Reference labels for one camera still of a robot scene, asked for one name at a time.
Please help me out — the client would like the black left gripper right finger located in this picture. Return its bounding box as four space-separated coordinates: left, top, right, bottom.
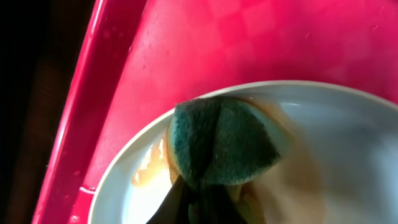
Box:
201 185 247 224

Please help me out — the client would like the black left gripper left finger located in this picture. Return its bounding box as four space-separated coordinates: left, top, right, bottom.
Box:
147 176 189 224

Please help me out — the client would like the green yellow sponge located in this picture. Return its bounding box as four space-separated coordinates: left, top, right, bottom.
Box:
166 95 293 224

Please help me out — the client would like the white plate front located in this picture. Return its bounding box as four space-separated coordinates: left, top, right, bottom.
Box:
88 81 397 223

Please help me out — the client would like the red plastic tray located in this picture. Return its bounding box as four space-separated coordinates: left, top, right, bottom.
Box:
32 0 397 223

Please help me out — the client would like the black water tray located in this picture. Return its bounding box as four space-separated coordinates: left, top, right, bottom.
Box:
1 0 94 223

